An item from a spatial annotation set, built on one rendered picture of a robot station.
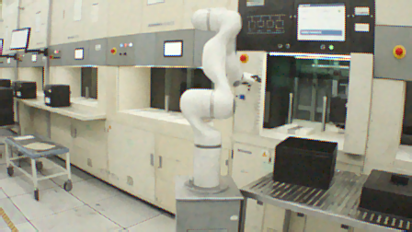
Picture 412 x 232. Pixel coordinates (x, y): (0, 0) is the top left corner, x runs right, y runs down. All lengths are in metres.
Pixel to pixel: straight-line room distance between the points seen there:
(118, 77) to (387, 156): 2.36
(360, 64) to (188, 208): 1.11
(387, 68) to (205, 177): 1.07
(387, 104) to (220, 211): 1.02
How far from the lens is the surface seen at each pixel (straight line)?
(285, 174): 1.49
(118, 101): 3.04
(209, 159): 1.31
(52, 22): 4.43
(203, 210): 1.31
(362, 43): 1.76
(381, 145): 1.77
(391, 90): 1.73
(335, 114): 2.33
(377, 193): 1.28
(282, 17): 1.93
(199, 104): 1.27
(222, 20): 1.39
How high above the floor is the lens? 1.27
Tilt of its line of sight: 9 degrees down
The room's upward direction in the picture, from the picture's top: 2 degrees clockwise
